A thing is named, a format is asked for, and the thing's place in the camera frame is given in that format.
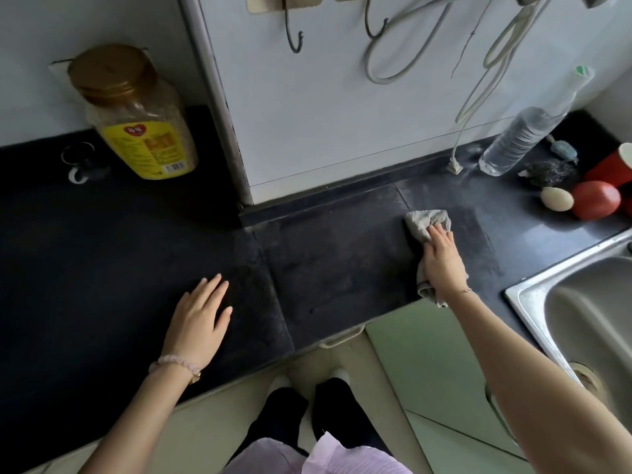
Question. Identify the person's white shoe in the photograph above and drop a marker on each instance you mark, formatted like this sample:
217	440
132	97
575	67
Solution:
339	374
280	381

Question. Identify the pale green cabinet door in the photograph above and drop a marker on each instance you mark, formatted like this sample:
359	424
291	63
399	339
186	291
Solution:
434	370

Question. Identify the grey cleaning cloth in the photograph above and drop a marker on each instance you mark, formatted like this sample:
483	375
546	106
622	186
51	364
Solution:
424	222

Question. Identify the person's left hand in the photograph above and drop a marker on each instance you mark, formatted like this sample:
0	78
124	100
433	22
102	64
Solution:
192	325

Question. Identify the person's right white shoe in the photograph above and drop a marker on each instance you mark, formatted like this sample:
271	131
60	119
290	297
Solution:
339	374

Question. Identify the dark metal wall hook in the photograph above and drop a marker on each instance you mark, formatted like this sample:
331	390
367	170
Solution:
292	29
373	22

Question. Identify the person's leg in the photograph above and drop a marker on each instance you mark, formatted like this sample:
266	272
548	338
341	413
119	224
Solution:
345	414
274	429

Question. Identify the small blue-grey brush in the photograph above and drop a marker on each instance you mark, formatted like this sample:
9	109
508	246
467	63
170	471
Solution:
563	149

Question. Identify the dark steel wool scrubber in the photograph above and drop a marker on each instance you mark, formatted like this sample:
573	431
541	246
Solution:
549	172

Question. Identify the beige adhesive hook plate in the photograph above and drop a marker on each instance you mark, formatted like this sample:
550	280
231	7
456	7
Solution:
261	2

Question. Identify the person's right forearm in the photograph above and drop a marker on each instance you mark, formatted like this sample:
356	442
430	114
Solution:
523	380

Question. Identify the clear plastic water bottle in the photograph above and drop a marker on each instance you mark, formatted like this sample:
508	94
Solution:
518	138

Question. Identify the person's right fingers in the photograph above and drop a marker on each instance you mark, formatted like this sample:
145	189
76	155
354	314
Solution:
441	235

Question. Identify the person's lilac shirt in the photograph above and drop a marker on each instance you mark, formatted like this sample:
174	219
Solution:
321	461

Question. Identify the white egg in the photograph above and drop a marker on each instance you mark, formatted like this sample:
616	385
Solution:
557	198

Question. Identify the person's right leg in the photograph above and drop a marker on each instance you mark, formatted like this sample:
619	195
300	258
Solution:
345	414

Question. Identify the person's left thumb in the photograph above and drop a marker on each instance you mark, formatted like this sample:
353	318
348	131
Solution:
225	318

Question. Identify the person's left white shoe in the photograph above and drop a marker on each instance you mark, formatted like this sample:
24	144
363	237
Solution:
280	381

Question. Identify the red tomato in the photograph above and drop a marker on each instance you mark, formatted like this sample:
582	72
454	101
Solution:
595	200

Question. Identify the person's right hand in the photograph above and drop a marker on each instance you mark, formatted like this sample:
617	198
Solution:
444	266

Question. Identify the red paper cup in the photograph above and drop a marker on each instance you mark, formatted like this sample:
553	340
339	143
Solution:
612	167

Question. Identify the plastic jar with gold lid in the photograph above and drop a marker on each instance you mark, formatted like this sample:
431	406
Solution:
143	123

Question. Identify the stainless steel sink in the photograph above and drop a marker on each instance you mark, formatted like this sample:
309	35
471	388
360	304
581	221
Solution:
582	310

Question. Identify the person's left forearm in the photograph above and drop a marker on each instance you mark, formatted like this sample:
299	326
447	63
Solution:
143	414

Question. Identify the person's left leg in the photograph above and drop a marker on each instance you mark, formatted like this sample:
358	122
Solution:
274	429

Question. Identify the thin black thread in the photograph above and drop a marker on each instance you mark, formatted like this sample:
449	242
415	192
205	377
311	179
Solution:
469	41

